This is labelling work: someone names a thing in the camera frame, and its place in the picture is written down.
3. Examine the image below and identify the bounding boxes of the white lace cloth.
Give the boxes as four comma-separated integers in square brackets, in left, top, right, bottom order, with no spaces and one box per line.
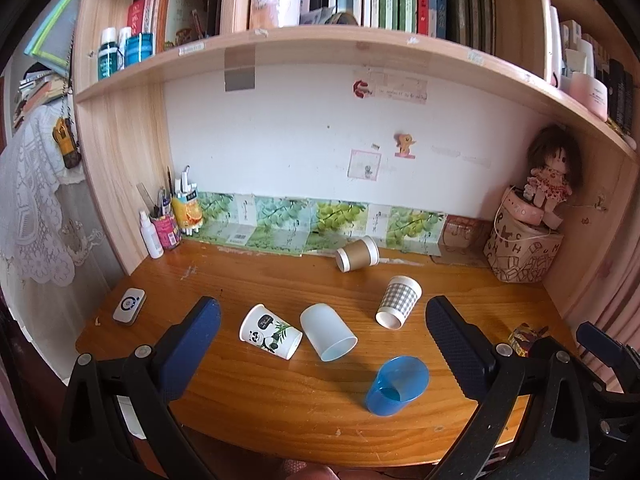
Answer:
[0,109,109,289]

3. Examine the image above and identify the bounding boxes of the brown-haired rag doll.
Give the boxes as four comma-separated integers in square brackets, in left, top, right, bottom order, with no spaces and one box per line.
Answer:
[524,125,584,227]

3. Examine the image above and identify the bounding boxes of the blue plastic cup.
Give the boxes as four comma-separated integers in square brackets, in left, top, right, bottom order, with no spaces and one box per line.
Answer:
[364,356,430,417]

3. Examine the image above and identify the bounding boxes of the red book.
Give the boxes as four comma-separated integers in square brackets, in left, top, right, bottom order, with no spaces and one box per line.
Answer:
[127,0,157,41]

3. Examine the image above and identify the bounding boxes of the orange illustrated book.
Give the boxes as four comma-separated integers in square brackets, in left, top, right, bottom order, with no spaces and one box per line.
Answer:
[153,0,210,54]

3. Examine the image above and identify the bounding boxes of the teal bottle white cap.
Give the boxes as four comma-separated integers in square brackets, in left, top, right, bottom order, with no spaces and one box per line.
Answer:
[116,26,132,69]
[97,27,119,81]

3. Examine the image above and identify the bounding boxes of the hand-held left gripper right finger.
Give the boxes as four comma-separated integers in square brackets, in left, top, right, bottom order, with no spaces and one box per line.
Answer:
[425,296,592,480]

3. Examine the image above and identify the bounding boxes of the clear ruler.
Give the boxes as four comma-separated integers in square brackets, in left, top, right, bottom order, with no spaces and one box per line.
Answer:
[135,182,156,212]

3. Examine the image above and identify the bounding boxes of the pink round box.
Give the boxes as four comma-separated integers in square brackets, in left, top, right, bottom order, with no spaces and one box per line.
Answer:
[502,187,546,226]

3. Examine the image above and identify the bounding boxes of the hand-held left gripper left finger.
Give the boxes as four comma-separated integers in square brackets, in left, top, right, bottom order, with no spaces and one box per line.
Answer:
[56,296,222,480]

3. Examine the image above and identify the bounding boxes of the white spray bottle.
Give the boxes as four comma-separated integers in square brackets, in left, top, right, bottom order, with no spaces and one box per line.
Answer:
[139,210,165,260]

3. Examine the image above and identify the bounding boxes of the pale paper strip sticker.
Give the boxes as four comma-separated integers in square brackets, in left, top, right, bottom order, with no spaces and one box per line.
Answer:
[370,72,430,105]

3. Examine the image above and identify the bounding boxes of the brown printed cardboard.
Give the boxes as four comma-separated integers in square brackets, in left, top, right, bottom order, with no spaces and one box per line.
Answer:
[439,214,494,262]

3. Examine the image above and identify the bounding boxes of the green leaf tissue packs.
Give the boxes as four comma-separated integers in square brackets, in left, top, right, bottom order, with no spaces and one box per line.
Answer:
[191,190,449,259]

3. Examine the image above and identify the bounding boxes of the dark round object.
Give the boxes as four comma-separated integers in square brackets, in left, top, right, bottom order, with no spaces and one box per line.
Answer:
[324,10,362,27]

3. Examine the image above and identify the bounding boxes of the orange yellow carton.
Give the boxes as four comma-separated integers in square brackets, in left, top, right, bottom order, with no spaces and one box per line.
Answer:
[171,192,205,236]

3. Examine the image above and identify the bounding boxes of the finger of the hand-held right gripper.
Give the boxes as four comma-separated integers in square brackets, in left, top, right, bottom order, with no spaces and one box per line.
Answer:
[576,321,640,480]

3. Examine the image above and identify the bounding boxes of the patterned fabric basket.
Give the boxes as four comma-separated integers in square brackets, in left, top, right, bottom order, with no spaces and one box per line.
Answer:
[482,185,566,285]

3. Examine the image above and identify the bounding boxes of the colourful snack wrapper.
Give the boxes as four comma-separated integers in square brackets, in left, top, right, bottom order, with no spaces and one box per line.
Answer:
[508,323,550,359]

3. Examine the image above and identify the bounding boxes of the row of boxes and books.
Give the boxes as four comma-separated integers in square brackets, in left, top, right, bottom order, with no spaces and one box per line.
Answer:
[549,5,640,147]

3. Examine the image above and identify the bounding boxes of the teal jar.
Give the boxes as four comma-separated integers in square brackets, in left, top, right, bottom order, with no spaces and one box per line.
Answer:
[125,32,154,67]

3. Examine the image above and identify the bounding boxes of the wooden bookshelf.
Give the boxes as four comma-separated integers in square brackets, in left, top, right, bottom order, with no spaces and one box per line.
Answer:
[70,0,640,323]

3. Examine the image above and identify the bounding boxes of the panda print paper cup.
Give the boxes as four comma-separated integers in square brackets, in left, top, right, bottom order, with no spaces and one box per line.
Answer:
[239,303,304,361]

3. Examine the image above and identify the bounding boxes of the checkered paper cup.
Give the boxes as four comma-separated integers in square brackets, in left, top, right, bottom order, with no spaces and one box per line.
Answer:
[375,275,423,331]

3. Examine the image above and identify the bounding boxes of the pile of papers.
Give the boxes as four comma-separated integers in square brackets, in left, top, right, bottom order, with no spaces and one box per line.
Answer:
[12,61,72,130]

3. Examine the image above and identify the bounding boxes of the green edged folder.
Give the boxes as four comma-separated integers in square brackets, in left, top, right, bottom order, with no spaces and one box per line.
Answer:
[24,0,92,77]

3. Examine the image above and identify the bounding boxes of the brown paper cup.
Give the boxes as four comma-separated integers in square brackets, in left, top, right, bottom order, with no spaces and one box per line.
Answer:
[335,235,381,274]

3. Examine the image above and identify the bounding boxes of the pink pen holder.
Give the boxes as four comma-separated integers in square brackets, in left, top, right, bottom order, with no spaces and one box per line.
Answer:
[150,211,182,251]

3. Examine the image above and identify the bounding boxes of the small white round-button device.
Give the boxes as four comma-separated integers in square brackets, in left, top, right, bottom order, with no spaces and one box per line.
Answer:
[112,287,147,326]

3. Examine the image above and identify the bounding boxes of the pink cosmetic jar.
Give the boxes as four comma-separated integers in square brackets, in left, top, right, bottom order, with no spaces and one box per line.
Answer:
[569,72,609,122]

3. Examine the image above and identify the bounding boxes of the yellow hanging toy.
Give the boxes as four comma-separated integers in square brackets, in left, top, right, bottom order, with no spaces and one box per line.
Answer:
[52,117,82,169]

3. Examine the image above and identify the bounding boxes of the frosted white plastic cup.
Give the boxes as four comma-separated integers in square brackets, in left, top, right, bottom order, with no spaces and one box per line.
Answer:
[299,303,359,363]

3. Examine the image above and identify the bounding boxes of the orange pony sticker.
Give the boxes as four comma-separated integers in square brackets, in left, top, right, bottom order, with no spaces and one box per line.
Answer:
[393,132,417,160]

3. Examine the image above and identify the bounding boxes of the pink square note sticker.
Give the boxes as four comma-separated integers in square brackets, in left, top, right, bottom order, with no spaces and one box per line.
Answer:
[348,148,382,181]

